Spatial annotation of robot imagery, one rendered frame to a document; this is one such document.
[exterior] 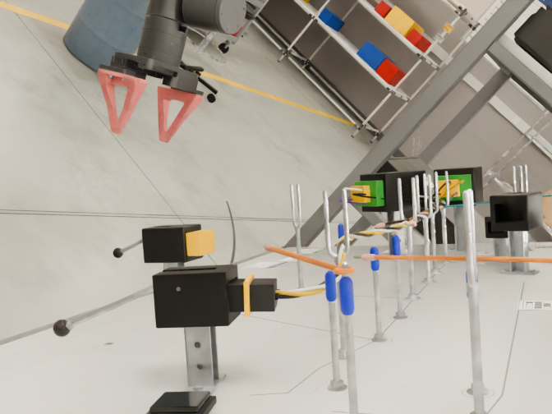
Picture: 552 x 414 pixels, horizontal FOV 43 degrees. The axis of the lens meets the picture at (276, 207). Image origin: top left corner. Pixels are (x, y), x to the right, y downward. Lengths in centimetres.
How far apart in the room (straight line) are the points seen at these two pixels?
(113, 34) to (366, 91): 507
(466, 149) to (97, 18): 514
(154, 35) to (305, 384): 53
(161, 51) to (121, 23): 318
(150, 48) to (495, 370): 58
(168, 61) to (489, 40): 70
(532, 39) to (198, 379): 110
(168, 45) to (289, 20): 850
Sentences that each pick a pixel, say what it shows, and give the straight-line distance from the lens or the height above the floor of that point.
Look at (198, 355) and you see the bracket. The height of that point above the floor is 110.
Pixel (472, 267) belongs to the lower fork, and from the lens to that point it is 43.
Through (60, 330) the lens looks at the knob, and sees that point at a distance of 59.
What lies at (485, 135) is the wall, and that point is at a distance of 824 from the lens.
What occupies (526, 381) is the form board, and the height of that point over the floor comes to 125.
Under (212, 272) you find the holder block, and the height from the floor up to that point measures 116.
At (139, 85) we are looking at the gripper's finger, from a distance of 88.
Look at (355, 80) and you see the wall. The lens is 883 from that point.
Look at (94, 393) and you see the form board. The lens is 58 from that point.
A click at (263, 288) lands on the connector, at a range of 52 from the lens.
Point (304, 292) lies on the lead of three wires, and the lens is 54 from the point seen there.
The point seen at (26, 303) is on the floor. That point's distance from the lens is 232.
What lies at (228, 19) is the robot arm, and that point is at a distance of 90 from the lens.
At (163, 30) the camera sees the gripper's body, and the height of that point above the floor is 117.
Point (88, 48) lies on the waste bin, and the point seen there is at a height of 10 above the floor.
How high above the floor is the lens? 138
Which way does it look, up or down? 19 degrees down
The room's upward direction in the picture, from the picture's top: 41 degrees clockwise
